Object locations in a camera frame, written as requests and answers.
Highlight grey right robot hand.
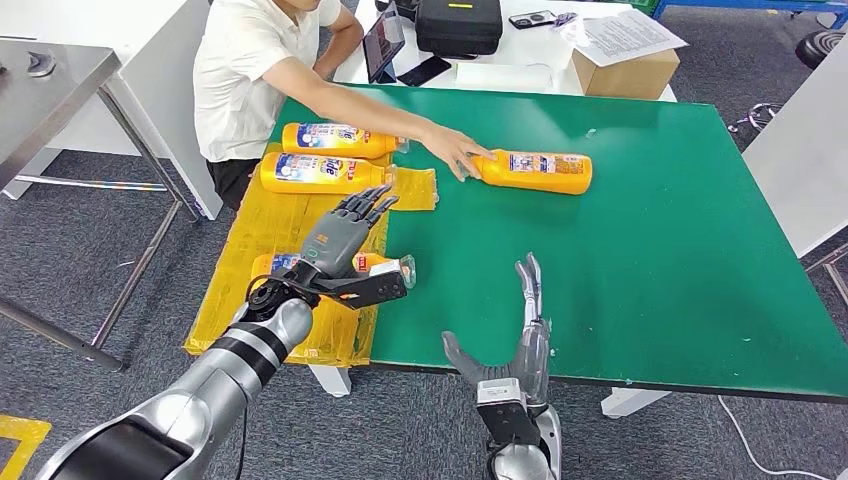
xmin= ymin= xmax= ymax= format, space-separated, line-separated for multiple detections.
xmin=441 ymin=251 xmax=552 ymax=405

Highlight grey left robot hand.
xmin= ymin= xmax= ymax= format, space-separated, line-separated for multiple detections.
xmin=299 ymin=184 xmax=401 ymax=280

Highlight person's right hand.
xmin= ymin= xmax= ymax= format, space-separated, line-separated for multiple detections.
xmin=420 ymin=124 xmax=497 ymax=183

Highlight orange detergent bottle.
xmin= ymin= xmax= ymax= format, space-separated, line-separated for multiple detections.
xmin=282 ymin=122 xmax=409 ymax=161
xmin=259 ymin=151 xmax=397 ymax=195
xmin=250 ymin=251 xmax=417 ymax=293
xmin=463 ymin=149 xmax=594 ymax=197

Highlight black tablet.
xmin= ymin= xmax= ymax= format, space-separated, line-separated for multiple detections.
xmin=361 ymin=3 xmax=406 ymax=84

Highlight yellow taped cardboard mat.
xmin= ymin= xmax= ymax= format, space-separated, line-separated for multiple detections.
xmin=184 ymin=148 xmax=439 ymax=369

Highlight black smartphone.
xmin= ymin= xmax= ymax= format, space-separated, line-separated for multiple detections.
xmin=396 ymin=54 xmax=453 ymax=87

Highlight person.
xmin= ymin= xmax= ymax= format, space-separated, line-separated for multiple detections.
xmin=193 ymin=0 xmax=497 ymax=212

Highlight white table leg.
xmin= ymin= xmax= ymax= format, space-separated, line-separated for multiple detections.
xmin=307 ymin=364 xmax=352 ymax=399
xmin=600 ymin=387 xmax=672 ymax=421

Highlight black carrying case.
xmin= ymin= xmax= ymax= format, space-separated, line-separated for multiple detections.
xmin=414 ymin=0 xmax=503 ymax=57

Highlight white table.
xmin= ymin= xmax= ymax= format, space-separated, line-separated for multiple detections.
xmin=333 ymin=0 xmax=678 ymax=104

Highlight black handheld device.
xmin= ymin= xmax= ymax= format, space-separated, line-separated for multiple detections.
xmin=508 ymin=9 xmax=558 ymax=30

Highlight brown cardboard box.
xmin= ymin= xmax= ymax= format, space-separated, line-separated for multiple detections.
xmin=571 ymin=47 xmax=682 ymax=101

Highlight printed paper sheet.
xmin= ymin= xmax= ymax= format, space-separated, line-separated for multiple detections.
xmin=561 ymin=9 xmax=690 ymax=68

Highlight small metal part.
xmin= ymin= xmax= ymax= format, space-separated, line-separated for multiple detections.
xmin=26 ymin=50 xmax=57 ymax=77

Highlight stainless steel table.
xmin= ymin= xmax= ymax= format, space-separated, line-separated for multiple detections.
xmin=0 ymin=36 xmax=200 ymax=372

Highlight blue metal rack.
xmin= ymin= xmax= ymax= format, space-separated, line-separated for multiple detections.
xmin=651 ymin=0 xmax=848 ymax=31

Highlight white board panel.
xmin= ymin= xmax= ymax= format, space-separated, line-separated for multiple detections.
xmin=741 ymin=43 xmax=848 ymax=260

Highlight black round stool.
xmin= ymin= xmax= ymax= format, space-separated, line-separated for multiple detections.
xmin=794 ymin=29 xmax=848 ymax=71

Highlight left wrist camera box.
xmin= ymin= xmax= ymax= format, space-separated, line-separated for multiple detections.
xmin=311 ymin=259 xmax=410 ymax=311

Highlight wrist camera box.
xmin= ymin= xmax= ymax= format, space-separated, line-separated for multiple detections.
xmin=475 ymin=378 xmax=543 ymax=448
xmin=311 ymin=259 xmax=410 ymax=311

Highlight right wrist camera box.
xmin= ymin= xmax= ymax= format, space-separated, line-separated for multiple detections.
xmin=475 ymin=378 xmax=543 ymax=448

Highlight white floor cable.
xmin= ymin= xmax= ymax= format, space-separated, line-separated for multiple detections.
xmin=716 ymin=396 xmax=828 ymax=480

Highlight metal frame legs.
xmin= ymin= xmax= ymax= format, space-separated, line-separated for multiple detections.
xmin=804 ymin=243 xmax=848 ymax=307

